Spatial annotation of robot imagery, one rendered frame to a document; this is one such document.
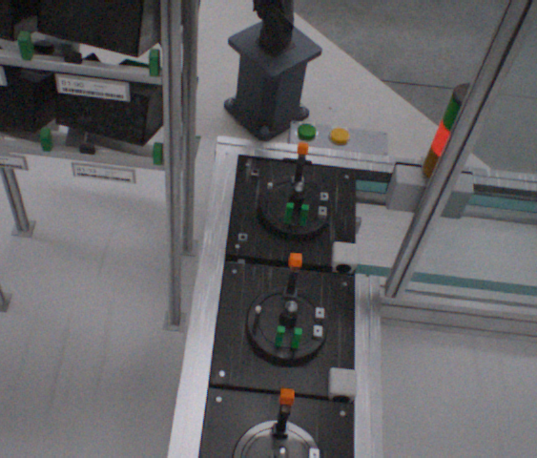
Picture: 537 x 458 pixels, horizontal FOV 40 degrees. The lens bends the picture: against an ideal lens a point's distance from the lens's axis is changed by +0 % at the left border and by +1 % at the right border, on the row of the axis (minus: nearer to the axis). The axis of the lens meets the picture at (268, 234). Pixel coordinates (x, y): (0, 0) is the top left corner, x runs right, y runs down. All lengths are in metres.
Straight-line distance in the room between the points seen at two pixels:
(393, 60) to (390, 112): 1.51
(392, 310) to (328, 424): 0.29
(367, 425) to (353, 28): 2.42
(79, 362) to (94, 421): 0.12
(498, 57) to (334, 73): 0.96
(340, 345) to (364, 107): 0.71
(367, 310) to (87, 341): 0.51
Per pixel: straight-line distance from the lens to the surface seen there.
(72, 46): 1.28
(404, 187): 1.16
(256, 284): 1.32
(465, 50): 3.47
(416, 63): 3.33
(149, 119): 1.05
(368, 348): 1.31
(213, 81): 1.80
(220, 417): 1.20
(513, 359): 1.50
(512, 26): 0.92
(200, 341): 1.27
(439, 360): 1.44
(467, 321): 1.44
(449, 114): 1.05
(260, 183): 1.45
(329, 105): 1.79
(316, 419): 1.22
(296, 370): 1.24
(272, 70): 1.55
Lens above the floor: 2.09
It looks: 54 degrees down
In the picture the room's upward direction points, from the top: 10 degrees clockwise
